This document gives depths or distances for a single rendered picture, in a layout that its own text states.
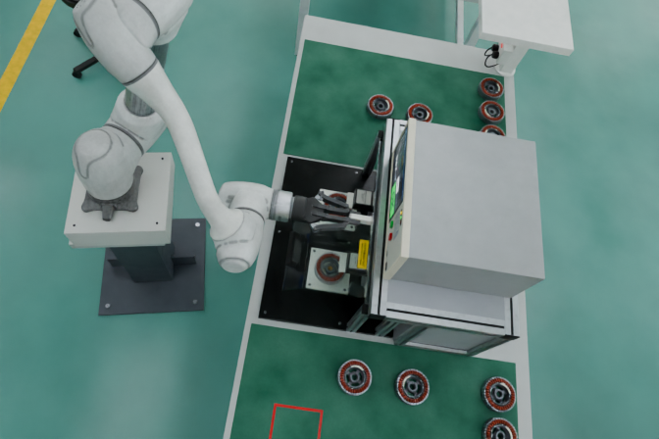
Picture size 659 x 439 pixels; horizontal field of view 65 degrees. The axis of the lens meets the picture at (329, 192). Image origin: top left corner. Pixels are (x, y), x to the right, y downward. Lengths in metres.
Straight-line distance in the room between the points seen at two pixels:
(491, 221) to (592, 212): 1.97
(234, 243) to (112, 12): 0.60
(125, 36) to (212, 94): 1.95
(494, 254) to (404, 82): 1.15
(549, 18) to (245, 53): 1.85
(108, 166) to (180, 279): 1.08
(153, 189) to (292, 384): 0.82
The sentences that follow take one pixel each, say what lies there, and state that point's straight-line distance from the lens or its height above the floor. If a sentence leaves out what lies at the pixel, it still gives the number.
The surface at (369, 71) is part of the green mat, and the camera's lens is 2.37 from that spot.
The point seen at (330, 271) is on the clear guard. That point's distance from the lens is 1.56.
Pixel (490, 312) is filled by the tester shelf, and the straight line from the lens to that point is 1.61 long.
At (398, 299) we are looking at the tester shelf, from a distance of 1.53.
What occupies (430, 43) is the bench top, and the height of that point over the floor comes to 0.75.
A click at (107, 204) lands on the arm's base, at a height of 0.90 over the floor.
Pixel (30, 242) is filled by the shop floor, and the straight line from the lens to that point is 2.92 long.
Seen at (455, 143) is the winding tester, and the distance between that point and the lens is 1.55.
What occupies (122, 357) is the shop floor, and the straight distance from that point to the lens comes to 2.64.
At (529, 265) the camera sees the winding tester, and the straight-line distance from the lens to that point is 1.47.
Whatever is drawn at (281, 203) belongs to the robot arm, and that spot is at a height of 1.23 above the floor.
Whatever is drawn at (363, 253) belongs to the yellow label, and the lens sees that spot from 1.60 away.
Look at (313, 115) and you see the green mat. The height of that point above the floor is 0.75.
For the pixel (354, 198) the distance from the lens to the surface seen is 1.84.
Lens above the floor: 2.54
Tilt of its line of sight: 63 degrees down
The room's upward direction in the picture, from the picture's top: 17 degrees clockwise
